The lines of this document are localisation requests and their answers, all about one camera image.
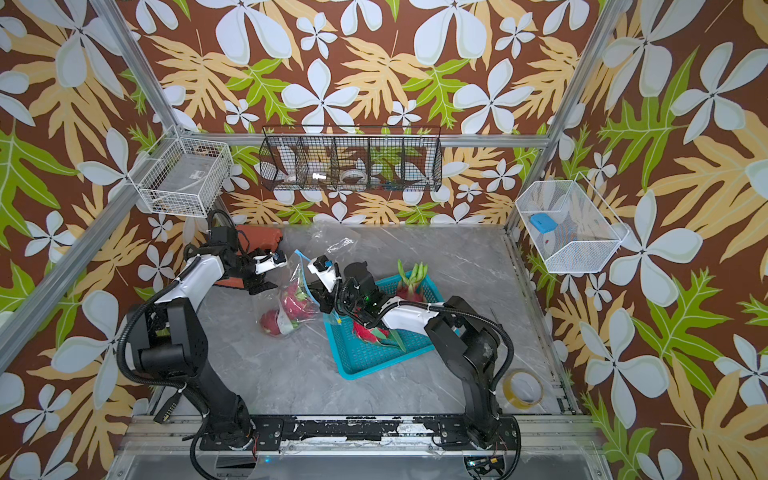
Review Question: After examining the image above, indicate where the yellow tape roll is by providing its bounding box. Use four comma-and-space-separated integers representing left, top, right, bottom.
503, 370, 544, 410

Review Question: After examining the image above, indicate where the dragon fruit bag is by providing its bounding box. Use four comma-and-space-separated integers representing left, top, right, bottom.
280, 282, 321, 322
352, 319, 407, 352
259, 309, 296, 337
396, 260, 428, 302

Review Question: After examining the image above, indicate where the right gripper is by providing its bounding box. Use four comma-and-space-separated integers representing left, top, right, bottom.
301, 279, 367, 316

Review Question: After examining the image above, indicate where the white wire basket left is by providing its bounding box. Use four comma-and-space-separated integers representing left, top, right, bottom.
131, 130, 233, 218

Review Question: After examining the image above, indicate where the red plastic tool case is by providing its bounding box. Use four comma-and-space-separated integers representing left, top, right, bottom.
216, 225, 283, 289

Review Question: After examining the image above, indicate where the black wire basket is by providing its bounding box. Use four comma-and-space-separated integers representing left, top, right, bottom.
256, 125, 444, 192

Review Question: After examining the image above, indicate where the zip-top bag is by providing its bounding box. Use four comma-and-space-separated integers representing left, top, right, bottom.
300, 223, 361, 267
258, 249, 339, 337

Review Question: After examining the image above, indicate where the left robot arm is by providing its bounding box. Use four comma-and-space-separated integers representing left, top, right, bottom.
116, 209, 286, 449

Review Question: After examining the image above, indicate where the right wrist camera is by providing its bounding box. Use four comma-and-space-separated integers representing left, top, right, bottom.
308, 255, 342, 296

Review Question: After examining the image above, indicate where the black mounting base rail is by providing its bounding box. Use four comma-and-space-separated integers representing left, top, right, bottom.
197, 413, 523, 452

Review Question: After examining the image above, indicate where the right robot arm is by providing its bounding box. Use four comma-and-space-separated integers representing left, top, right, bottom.
309, 256, 514, 447

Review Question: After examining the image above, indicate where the blue object in basket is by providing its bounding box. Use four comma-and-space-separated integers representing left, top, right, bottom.
529, 213, 558, 234

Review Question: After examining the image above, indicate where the teal plastic basket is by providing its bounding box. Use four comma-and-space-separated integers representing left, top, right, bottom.
324, 275, 443, 380

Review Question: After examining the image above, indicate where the white wire basket right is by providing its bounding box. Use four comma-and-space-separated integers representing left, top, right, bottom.
515, 174, 629, 275

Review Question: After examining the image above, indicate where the white wire basket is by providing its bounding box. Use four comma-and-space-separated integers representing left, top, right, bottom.
131, 130, 233, 218
515, 174, 629, 275

